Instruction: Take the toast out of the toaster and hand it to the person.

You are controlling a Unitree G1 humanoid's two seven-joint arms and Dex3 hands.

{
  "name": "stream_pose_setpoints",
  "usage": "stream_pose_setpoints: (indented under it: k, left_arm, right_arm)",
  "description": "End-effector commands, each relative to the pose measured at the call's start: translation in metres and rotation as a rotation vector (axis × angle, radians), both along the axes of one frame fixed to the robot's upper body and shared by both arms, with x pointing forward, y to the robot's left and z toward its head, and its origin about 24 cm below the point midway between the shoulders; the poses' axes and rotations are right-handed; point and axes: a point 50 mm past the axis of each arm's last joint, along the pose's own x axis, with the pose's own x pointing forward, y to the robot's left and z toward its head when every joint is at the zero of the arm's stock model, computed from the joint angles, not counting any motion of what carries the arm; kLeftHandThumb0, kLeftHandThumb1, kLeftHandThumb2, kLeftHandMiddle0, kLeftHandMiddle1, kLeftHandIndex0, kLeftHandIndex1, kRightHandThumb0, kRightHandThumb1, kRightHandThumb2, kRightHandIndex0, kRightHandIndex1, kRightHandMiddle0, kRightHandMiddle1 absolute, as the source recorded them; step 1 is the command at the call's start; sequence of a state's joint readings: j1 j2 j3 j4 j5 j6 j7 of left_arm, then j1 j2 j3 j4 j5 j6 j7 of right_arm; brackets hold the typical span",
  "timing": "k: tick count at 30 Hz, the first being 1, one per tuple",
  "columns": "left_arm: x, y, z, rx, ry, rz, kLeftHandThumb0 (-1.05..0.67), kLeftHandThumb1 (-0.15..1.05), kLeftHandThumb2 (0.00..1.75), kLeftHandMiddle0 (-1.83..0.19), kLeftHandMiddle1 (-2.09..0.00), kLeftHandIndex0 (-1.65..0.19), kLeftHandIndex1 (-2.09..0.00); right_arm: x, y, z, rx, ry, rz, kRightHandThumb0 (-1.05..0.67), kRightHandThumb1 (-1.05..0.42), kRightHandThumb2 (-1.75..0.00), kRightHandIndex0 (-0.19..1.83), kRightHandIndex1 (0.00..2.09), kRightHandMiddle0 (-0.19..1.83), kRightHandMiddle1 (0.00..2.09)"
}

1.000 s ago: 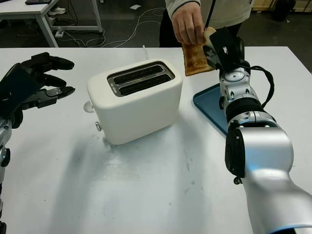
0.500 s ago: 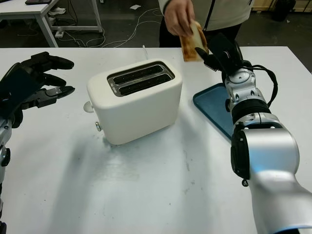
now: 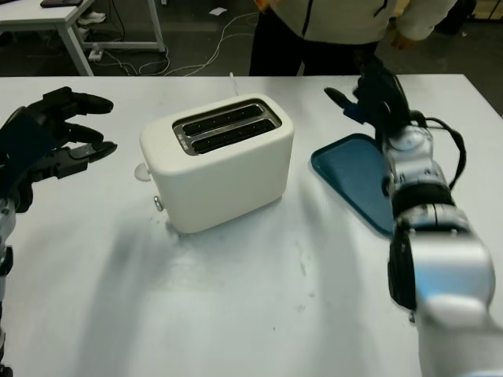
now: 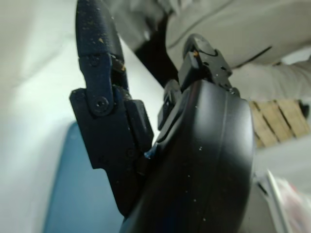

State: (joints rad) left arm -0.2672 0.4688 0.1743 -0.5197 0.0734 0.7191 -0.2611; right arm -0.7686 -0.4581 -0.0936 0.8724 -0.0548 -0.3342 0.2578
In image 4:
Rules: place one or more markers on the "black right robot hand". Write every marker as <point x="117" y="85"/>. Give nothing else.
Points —
<point x="194" y="157"/>

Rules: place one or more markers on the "wooden pallet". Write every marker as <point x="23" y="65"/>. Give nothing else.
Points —
<point x="279" y="121"/>

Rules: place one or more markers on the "dark teal plastic tray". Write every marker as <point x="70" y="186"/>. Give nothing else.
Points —
<point x="73" y="194"/>

